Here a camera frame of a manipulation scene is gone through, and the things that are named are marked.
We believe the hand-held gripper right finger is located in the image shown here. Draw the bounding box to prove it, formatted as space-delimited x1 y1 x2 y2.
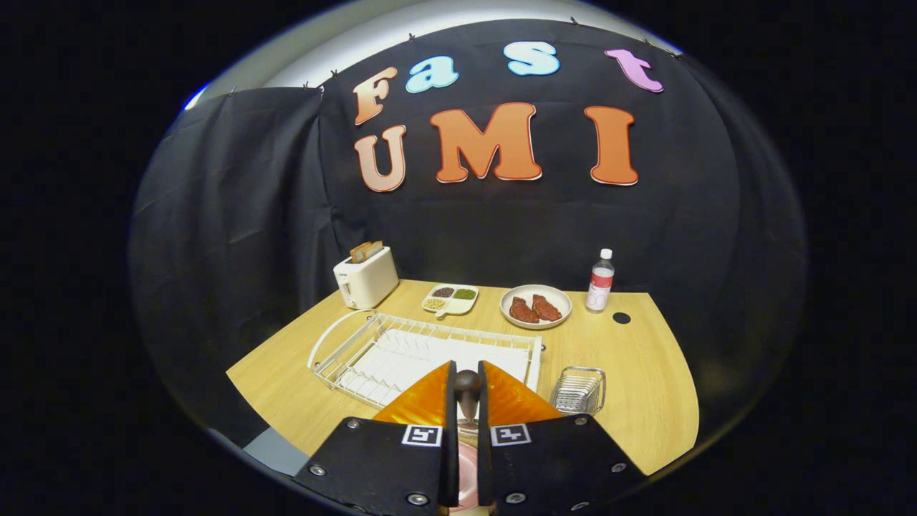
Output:
476 360 649 516

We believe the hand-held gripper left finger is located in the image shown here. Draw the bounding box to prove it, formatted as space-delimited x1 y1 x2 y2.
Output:
294 360 459 516

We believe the dark-handled metal spoon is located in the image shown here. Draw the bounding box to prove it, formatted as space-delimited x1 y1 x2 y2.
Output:
453 370 483 436

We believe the white wire dish rack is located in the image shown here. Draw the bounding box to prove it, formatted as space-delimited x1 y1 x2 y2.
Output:
308 310 544 409

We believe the pink plate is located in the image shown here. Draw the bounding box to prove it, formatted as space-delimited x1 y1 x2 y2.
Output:
448 439 495 514

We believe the silver wire basket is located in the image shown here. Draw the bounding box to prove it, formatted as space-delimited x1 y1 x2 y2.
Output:
549 366 607 416

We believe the white divided condiment dish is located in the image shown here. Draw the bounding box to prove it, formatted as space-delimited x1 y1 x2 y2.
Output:
421 284 479 319

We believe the white plate with meat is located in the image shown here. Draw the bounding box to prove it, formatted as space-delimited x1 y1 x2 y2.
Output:
499 285 573 330

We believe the white toaster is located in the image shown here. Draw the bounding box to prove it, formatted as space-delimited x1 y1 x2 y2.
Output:
333 246 400 310

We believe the clear bottle with red label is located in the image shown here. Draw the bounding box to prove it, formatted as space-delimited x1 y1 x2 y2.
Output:
586 248 615 313

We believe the black backdrop cloth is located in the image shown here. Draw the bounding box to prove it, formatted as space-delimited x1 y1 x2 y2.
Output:
129 18 807 459

